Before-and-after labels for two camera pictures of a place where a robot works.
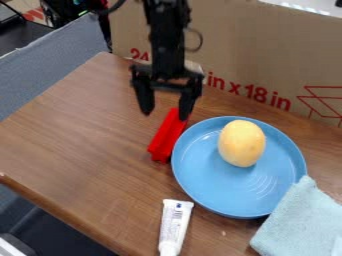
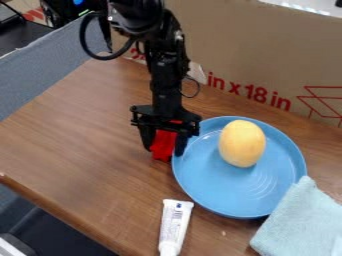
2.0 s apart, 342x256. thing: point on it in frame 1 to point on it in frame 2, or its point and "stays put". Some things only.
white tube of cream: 175,219 stays put
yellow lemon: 241,143 stays put
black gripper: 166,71 to 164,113
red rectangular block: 166,137 stays put
